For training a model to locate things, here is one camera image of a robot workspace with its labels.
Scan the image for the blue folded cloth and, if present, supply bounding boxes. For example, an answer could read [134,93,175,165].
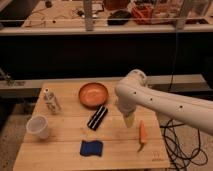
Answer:
[80,140,103,157]

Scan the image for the orange round plate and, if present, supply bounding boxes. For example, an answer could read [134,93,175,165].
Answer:
[78,82,108,108]

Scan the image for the black striped eraser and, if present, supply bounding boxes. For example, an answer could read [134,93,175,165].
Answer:
[87,106,108,131]

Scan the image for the grey metal post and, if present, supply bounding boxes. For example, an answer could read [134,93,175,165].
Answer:
[83,0,93,31]

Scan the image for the black bag on bench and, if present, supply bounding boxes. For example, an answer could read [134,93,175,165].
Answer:
[107,10,131,26]

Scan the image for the clear plastic cup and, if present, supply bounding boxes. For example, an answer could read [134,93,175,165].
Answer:
[26,115,50,139]

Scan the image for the black floor cables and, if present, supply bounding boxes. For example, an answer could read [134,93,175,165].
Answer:
[159,118,209,171]

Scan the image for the orange crate on bench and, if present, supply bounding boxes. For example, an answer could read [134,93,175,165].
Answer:
[131,5,152,25]

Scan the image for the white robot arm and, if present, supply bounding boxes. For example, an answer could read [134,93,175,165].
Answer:
[115,69,213,136]

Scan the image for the small clear bottle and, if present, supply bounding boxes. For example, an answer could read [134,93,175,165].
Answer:
[44,88,61,114]

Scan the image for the orange carrot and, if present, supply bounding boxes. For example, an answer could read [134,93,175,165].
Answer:
[137,120,147,153]

